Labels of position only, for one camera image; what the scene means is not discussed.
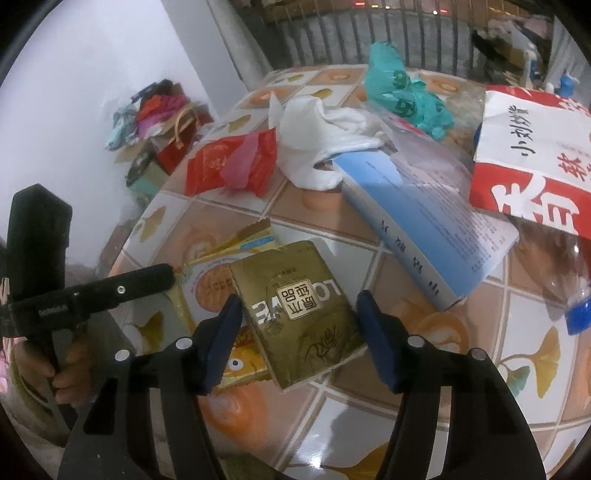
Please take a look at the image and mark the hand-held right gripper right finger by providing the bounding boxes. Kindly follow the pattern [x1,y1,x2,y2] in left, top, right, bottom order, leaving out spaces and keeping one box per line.
[355,290,548,480]

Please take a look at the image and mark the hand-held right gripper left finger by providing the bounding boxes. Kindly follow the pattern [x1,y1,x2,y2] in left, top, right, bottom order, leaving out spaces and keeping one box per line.
[58,294,245,480]

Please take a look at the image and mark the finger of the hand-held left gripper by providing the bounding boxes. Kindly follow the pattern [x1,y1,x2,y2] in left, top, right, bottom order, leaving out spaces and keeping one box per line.
[69,263,182,315]

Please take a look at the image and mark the yellow biscuit packet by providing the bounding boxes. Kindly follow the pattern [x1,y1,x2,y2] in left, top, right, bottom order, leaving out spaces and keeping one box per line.
[171,219,282,333]

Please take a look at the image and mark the gold tissue pack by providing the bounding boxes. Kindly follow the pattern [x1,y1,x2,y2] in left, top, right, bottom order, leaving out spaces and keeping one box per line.
[229,240,368,392]

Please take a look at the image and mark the clear bottle with blue cap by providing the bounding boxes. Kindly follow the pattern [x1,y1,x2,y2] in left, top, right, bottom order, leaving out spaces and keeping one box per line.
[508,217,591,335]

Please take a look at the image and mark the red and white paper bag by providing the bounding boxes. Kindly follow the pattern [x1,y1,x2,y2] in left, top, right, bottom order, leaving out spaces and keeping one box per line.
[468,85,591,241]

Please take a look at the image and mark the teal plastic bag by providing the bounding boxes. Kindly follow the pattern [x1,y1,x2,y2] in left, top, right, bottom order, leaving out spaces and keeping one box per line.
[365,41,455,141]

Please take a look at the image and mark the person's left hand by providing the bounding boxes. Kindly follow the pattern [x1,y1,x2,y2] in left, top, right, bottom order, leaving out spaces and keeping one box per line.
[51,340,94,407]

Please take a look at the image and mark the orange cartoon snack packet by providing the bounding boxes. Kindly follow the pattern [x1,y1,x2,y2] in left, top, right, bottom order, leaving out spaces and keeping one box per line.
[215,323,273,393]

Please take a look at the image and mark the blue and white book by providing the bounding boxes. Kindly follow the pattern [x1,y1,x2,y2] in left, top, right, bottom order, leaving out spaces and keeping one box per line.
[335,115,520,312]

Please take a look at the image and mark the red snack packet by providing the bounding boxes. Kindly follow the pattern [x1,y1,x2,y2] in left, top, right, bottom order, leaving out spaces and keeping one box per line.
[185,129,278,197]

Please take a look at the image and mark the tile pattern tablecloth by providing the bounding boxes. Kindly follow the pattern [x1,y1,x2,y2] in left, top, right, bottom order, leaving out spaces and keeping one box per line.
[108,65,591,480]

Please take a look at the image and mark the red gift bag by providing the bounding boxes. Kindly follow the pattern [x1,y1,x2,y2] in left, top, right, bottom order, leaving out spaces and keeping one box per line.
[157,104,208,174]

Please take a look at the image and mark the pile of colourful bags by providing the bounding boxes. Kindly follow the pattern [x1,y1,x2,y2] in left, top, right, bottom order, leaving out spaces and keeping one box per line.
[106,79,190,151]

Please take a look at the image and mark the pink plastic wrapper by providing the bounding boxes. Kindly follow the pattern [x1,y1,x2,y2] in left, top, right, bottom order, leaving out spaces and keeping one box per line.
[220,131,260,189]

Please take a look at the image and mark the white plastic bag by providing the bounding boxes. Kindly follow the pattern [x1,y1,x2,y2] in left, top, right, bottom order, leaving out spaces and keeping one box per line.
[268,95,386,191]

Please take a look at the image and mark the metal railing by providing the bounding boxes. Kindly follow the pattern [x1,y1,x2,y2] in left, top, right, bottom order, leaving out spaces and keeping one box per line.
[231,0,555,81]

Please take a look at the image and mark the blue detergent bottle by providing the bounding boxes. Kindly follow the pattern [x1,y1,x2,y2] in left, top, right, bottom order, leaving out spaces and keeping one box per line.
[558,73,583,97]

